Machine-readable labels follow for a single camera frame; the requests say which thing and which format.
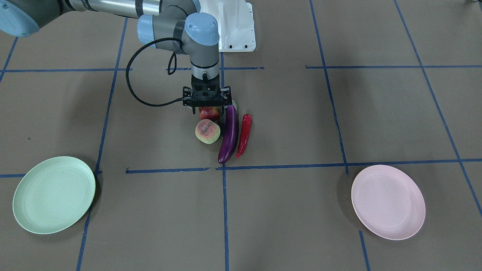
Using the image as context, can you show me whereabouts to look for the purple eggplant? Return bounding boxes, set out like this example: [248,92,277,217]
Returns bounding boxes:
[218,100,239,164]

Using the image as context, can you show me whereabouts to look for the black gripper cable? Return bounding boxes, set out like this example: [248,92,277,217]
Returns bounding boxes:
[125,37,193,107]

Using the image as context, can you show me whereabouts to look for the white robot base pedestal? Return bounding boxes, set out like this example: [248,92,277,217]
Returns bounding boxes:
[200,0,256,53]

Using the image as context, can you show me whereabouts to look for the red pomegranate fruit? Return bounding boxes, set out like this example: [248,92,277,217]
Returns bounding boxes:
[198,107,221,122]

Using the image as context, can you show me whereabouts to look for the light green plate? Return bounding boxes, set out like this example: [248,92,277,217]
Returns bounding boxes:
[12,156,96,234]

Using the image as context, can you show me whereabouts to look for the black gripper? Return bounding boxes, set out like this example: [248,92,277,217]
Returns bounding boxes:
[182,75,232,115]

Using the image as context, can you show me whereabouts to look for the pink green peach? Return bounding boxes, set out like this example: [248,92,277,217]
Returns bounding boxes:
[195,119,221,145]

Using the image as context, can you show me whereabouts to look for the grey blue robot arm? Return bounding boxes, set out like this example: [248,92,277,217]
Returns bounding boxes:
[0,0,233,110]

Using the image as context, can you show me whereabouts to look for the red chili pepper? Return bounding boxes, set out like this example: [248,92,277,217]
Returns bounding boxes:
[236,111,253,158]

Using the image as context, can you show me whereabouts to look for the pink plate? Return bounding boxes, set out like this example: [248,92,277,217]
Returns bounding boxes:
[351,164,426,241]

